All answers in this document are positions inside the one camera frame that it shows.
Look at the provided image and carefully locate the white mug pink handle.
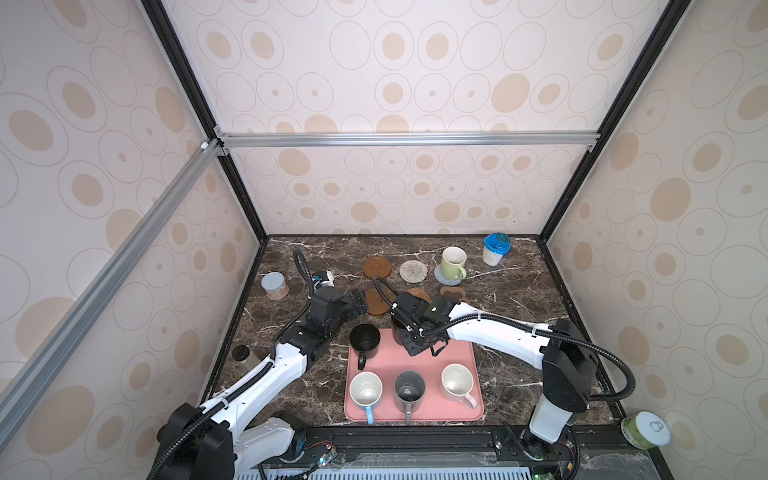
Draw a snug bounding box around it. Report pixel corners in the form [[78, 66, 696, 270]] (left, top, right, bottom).
[[440, 363, 479, 409]]

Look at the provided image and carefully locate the pink tray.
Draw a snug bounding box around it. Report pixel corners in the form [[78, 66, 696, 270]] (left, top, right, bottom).
[[344, 329, 484, 425]]

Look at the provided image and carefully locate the rattan coaster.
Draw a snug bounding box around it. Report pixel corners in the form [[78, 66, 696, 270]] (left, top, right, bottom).
[[406, 288, 431, 303]]

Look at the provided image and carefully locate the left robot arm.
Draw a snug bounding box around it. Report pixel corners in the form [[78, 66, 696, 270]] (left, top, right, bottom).
[[148, 286, 368, 479]]

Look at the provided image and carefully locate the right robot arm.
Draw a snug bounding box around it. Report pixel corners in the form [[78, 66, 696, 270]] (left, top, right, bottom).
[[389, 292, 636, 446]]

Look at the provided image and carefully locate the white mug blue handle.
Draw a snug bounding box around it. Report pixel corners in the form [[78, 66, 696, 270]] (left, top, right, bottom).
[[348, 372, 383, 425]]

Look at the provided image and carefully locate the blue-grey woven coaster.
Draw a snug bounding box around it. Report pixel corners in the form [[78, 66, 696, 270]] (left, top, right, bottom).
[[433, 265, 462, 286]]

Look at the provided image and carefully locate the dark wooden coaster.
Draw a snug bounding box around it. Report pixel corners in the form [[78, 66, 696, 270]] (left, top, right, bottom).
[[362, 256, 392, 279]]

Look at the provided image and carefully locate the grey mug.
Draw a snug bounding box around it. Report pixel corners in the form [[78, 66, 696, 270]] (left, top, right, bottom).
[[394, 370, 426, 426]]

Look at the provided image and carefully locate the paw-shaped wooden coaster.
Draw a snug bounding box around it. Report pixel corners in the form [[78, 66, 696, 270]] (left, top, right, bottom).
[[440, 286, 468, 302]]

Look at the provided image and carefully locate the green can white lid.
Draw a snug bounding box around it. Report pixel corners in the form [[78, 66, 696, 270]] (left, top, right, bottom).
[[621, 411, 672, 450]]

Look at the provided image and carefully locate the white cup blue lid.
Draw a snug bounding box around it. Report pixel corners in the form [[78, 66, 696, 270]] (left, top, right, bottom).
[[482, 232, 511, 267]]

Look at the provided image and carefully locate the diagonal aluminium bar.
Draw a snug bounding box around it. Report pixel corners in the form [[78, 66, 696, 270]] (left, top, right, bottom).
[[1, 138, 223, 449]]

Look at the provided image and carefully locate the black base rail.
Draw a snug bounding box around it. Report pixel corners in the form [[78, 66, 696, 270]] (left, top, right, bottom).
[[243, 424, 672, 479]]

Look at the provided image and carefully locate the small jar dark lid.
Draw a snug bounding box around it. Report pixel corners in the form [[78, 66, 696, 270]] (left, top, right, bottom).
[[231, 344, 261, 372]]

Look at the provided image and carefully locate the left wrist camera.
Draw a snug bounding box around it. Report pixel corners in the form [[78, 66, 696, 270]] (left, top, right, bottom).
[[312, 271, 335, 289]]

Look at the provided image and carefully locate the black mug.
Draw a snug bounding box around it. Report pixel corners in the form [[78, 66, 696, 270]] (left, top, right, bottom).
[[391, 316, 408, 346], [349, 323, 381, 371]]

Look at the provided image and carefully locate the horizontal aluminium bar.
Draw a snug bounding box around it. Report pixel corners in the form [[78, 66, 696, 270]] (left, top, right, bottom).
[[220, 131, 600, 149]]

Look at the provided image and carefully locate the white woven coaster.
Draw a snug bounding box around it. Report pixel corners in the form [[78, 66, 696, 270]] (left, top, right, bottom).
[[399, 260, 428, 284]]

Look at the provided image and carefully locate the green mug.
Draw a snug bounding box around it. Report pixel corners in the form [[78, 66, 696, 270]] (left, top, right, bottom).
[[441, 246, 467, 281]]

